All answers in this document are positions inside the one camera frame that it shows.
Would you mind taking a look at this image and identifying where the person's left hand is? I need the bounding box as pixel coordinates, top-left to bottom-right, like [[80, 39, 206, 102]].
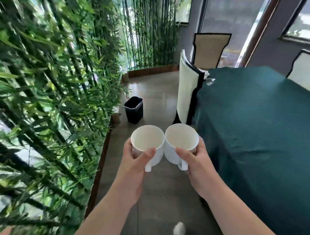
[[113, 138, 156, 203]]

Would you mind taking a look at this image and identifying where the person's right hand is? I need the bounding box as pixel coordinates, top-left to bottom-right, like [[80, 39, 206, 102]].
[[175, 136, 219, 201]]

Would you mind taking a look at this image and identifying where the white ceramic mug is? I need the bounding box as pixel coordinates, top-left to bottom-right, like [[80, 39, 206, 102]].
[[131, 125, 165, 172], [164, 123, 199, 171]]

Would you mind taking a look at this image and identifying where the person's left forearm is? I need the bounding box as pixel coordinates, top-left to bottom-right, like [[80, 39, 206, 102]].
[[73, 186, 142, 235]]

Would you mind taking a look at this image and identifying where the person's right forearm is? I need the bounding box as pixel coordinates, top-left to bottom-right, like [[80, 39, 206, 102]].
[[194, 180, 276, 235]]

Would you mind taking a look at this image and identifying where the black waste bin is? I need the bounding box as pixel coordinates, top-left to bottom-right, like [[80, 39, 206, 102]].
[[124, 96, 144, 124]]

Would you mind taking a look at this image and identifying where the wooden planter edging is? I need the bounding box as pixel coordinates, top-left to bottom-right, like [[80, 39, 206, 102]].
[[83, 112, 121, 219]]

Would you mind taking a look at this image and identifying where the cream chair with black trim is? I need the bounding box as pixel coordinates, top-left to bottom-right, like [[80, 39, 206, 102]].
[[286, 49, 310, 91], [172, 49, 205, 126]]

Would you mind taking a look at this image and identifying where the person's white shoe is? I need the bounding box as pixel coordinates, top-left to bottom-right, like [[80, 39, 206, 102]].
[[173, 222, 186, 235]]

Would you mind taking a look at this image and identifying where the dark green tablecloth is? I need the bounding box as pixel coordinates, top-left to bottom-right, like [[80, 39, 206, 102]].
[[191, 66, 310, 235]]

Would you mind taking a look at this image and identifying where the wooden planter box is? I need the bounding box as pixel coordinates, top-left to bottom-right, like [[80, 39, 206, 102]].
[[122, 64, 180, 83]]

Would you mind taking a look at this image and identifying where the bamboo plant hedge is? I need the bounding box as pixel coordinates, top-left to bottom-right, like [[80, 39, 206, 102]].
[[0, 0, 129, 235]]

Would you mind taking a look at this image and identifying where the beige chair with black trim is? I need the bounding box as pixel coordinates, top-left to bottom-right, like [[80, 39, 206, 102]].
[[191, 33, 232, 71]]

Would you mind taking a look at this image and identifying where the window with dark frame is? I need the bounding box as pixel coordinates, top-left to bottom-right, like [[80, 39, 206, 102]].
[[280, 0, 310, 44], [175, 0, 192, 25]]

